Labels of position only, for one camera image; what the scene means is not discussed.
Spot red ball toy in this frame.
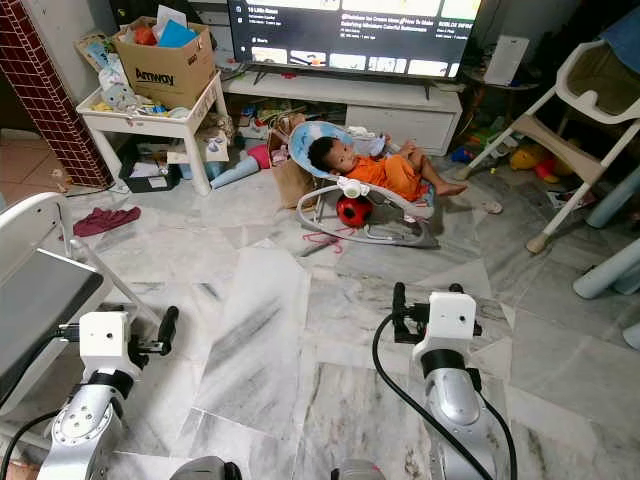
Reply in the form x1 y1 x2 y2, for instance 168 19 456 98
334 196 375 230

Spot white chair with grey seat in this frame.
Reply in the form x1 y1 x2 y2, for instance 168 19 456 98
0 191 163 419

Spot maroon cloth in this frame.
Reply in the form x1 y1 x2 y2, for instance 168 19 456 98
71 204 144 239

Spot blue white baby bouncer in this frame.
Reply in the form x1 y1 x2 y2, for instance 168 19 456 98
287 119 443 250

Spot baby in orange clothes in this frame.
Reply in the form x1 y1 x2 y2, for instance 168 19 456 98
306 134 470 205

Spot black storage box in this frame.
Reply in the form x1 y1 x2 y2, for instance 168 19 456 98
120 148 183 194

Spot grey right robot knee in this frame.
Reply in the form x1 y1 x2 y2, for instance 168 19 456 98
328 459 388 480

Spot brown paper bag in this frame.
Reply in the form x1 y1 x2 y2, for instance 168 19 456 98
270 122 316 210

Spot white television cabinet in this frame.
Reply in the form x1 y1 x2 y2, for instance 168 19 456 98
221 72 465 157

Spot light blue padded tube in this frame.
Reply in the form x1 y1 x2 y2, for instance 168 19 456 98
584 163 640 230
572 238 640 300

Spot yellow toy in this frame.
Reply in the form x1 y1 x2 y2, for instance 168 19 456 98
508 143 551 172

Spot white side table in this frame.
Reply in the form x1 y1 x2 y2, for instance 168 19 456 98
76 72 230 197

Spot white baby high chair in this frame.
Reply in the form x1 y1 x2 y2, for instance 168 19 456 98
463 36 640 257

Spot brown printed cardboard box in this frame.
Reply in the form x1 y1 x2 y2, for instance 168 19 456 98
111 17 219 112

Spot maroon tiled pillar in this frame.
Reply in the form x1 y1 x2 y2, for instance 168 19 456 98
0 0 114 190

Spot white flat device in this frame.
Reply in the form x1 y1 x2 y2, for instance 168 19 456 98
481 34 532 89

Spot black flat screen television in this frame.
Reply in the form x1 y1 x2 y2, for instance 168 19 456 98
226 0 487 82

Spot blue paper sheet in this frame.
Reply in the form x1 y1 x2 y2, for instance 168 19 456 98
155 19 200 49

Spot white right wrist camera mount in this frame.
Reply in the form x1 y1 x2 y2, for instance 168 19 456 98
425 288 480 354

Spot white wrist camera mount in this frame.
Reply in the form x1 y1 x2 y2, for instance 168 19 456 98
425 288 480 354
77 310 132 374

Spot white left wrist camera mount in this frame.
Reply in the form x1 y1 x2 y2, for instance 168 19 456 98
77 310 132 374

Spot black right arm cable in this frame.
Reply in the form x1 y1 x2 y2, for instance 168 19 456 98
370 313 521 480

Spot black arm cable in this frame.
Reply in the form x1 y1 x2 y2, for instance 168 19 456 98
0 335 83 421
4 410 61 480
370 313 521 480

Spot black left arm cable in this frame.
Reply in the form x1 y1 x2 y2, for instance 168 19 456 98
0 335 83 421
4 410 61 480

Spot pink cord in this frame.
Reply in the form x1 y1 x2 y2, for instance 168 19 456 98
300 231 345 256

